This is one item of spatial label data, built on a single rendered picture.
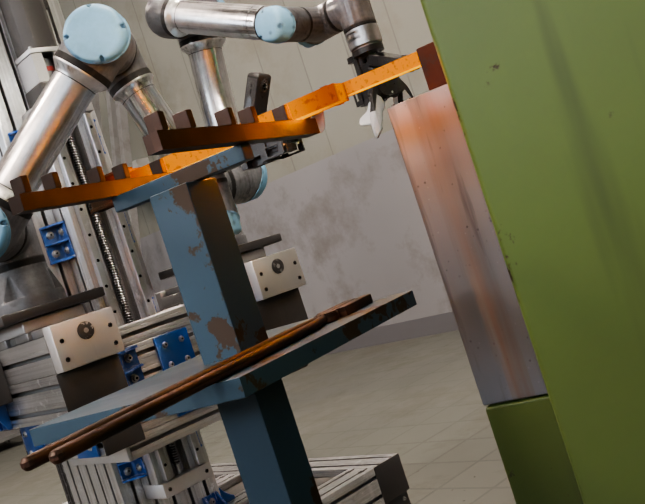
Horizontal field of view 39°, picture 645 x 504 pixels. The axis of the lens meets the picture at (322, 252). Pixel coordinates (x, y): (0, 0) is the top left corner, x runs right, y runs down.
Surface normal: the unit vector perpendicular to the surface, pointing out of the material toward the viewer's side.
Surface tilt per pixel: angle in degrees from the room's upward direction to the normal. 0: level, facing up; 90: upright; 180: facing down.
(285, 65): 90
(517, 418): 90
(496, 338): 90
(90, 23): 85
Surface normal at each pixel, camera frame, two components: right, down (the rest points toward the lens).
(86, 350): 0.65, -0.21
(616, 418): -0.51, 0.17
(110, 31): 0.14, -0.13
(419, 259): -0.70, 0.23
